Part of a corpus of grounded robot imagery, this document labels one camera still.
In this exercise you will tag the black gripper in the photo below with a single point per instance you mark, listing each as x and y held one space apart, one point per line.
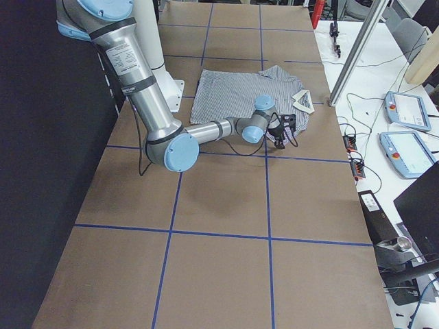
276 131

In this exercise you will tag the striped polo shirt white collar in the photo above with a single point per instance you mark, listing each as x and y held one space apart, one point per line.
225 94

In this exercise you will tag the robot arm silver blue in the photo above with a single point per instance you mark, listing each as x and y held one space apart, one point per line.
126 33

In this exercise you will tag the usb hub orange far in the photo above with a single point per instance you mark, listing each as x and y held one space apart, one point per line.
350 142

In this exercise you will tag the black tripod stick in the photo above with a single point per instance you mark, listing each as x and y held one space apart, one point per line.
334 32

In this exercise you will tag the black box white label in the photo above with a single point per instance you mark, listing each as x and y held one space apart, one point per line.
379 226

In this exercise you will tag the teach pendant near person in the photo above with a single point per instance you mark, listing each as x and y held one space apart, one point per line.
407 110

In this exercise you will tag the red cylinder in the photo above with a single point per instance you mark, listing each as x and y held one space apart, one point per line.
317 12

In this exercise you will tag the black monitor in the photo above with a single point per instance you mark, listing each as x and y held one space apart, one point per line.
417 206

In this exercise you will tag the silver metal cup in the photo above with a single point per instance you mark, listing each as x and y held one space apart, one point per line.
403 244

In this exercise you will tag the grey office chair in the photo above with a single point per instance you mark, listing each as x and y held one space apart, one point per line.
411 37

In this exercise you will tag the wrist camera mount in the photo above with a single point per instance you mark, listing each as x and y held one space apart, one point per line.
289 120

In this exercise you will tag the teach pendant nearer camera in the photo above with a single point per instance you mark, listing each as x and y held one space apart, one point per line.
407 153

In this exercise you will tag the aluminium frame post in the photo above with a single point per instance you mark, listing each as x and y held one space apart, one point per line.
376 10

